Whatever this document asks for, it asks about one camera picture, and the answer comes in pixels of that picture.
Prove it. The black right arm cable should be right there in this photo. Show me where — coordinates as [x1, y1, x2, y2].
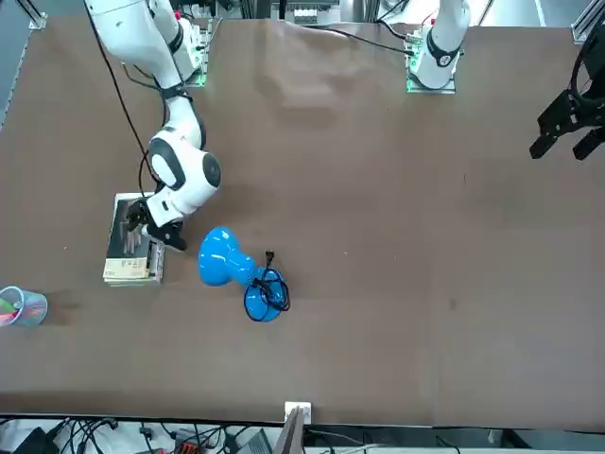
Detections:
[83, 0, 160, 202]

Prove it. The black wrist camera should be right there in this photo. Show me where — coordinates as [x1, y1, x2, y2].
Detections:
[145, 221, 189, 252]

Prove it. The aluminium profile post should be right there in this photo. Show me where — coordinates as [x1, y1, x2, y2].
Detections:
[272, 401, 314, 454]

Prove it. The white paperback book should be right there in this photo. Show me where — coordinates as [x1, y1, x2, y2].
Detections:
[102, 191, 167, 288]

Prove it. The aluminium frame profile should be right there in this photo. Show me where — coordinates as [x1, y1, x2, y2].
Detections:
[26, 0, 49, 32]
[570, 0, 605, 44]

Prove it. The blue desk lamp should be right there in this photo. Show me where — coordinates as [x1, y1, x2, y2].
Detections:
[197, 225, 291, 324]

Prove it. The clear plastic pen cup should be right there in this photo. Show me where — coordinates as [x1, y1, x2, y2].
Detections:
[0, 285, 49, 328]

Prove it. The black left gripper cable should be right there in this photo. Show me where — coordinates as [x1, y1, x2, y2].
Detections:
[569, 31, 605, 98]

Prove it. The black lamp power cord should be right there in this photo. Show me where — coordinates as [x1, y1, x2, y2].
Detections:
[244, 249, 291, 314]

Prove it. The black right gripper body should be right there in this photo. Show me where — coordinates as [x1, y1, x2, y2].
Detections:
[124, 199, 153, 234]

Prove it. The black left base cable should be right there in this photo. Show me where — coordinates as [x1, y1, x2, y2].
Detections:
[278, 21, 417, 58]

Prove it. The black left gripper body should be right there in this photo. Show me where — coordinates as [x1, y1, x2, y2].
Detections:
[579, 92, 605, 128]

